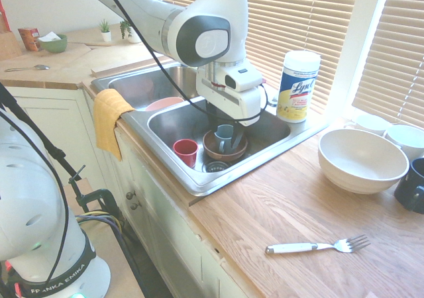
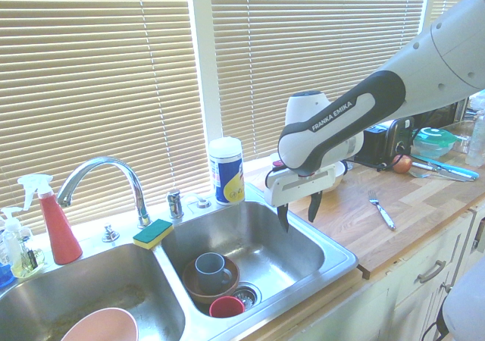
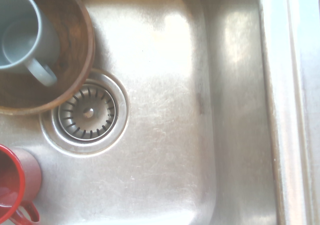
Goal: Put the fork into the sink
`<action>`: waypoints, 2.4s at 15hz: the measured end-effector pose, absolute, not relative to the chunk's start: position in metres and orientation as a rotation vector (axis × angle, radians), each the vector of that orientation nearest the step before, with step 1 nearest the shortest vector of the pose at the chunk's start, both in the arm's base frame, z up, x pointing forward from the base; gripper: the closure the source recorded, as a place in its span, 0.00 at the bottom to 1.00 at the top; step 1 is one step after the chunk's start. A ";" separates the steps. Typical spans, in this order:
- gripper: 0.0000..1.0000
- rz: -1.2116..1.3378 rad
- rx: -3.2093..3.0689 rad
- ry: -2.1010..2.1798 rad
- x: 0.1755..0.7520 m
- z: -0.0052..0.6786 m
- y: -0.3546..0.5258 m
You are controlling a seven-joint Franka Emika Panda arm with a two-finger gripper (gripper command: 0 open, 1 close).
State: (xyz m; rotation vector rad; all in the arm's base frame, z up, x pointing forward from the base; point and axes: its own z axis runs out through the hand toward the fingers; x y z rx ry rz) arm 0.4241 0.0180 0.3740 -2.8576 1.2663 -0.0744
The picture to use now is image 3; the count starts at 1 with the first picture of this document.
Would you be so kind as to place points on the brown wooden bowl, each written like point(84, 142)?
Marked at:
point(75, 35)

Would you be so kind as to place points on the metal sink drain strainer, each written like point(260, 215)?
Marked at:
point(87, 125)

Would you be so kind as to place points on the grey-blue ceramic mug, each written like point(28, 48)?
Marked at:
point(17, 37)

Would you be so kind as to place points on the stainless steel sink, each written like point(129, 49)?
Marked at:
point(162, 110)

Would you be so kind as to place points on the red mug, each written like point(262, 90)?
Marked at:
point(10, 180)

